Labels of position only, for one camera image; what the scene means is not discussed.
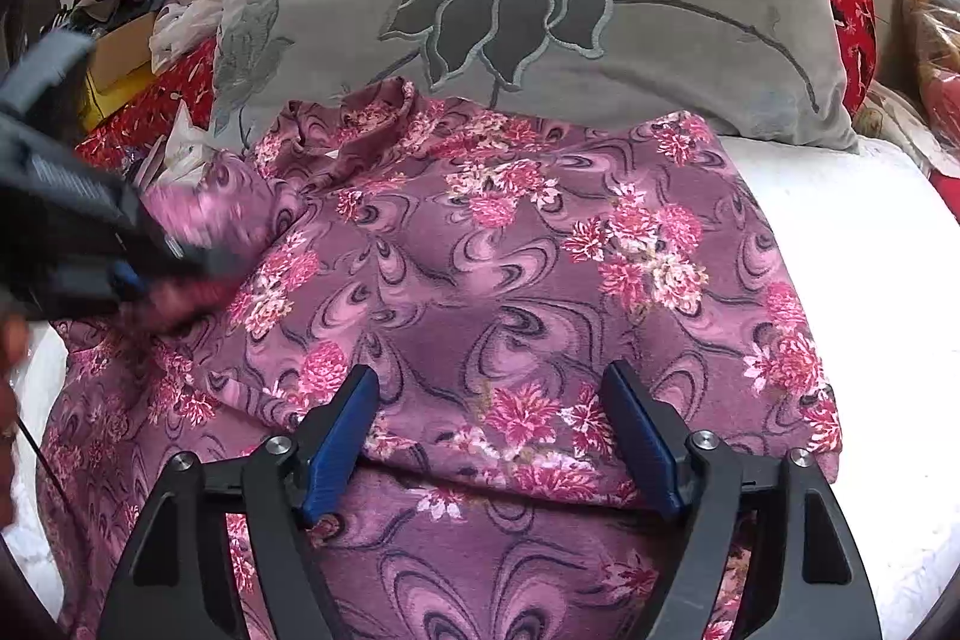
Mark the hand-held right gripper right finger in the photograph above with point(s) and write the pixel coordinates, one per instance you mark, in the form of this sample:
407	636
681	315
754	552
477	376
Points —
641	437

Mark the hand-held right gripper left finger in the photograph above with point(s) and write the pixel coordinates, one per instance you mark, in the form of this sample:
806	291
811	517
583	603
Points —
341	445

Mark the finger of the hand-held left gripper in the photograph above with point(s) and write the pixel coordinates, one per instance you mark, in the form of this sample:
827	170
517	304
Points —
172	276

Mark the purple pink floral garment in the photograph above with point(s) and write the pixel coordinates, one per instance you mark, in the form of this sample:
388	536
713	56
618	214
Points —
465	280

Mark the person's left hand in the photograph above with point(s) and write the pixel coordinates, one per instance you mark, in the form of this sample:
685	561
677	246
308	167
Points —
9	460

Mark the white crumpled cloth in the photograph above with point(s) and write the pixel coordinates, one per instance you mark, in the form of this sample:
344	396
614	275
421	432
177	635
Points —
180	153

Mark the red floral blanket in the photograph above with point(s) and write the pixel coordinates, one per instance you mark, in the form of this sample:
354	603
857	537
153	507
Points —
157	108

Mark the cardboard box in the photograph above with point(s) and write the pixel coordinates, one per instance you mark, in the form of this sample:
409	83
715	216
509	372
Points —
124	51

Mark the white plastic bag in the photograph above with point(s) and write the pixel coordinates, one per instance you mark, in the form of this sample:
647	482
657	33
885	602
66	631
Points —
184	29

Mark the white bed sheet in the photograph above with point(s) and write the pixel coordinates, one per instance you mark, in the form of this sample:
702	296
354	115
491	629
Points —
862	250

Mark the plain red cushion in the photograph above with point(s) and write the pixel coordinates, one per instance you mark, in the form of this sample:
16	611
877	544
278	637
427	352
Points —
946	194

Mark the clear plastic bag with items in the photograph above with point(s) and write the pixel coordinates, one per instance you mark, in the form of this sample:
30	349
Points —
934	63

